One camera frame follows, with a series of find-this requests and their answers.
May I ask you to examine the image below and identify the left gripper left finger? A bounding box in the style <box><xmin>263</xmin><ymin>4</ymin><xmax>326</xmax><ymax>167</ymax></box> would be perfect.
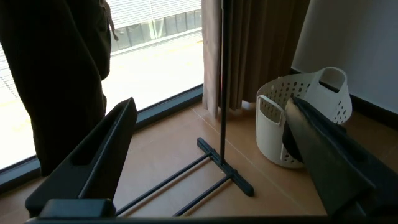
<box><xmin>25</xmin><ymin>97</ymin><xmax>138</xmax><ymax>218</ymax></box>

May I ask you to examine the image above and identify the window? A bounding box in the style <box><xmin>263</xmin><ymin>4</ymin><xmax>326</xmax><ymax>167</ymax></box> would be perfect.
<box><xmin>0</xmin><ymin>0</ymin><xmax>205</xmax><ymax>194</ymax></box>

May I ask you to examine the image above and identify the brown curtain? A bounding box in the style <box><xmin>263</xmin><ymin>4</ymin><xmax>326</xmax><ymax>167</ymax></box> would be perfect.
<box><xmin>201</xmin><ymin>0</ymin><xmax>312</xmax><ymax>119</ymax></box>

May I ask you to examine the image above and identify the white laundry basket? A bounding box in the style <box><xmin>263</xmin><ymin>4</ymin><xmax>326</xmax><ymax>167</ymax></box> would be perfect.
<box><xmin>255</xmin><ymin>67</ymin><xmax>353</xmax><ymax>169</ymax></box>

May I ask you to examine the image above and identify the black garment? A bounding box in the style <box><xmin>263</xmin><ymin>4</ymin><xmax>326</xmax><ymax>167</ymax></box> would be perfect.
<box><xmin>0</xmin><ymin>0</ymin><xmax>119</xmax><ymax>177</ymax></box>
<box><xmin>281</xmin><ymin>121</ymin><xmax>304</xmax><ymax>163</ymax></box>

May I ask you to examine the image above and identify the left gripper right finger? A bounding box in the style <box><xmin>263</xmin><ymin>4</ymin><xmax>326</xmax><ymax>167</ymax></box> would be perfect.
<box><xmin>284</xmin><ymin>96</ymin><xmax>398</xmax><ymax>218</ymax></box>

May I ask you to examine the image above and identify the black clothes rack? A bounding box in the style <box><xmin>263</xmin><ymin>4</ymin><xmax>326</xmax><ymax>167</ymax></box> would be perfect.
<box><xmin>114</xmin><ymin>0</ymin><xmax>255</xmax><ymax>218</ymax></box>

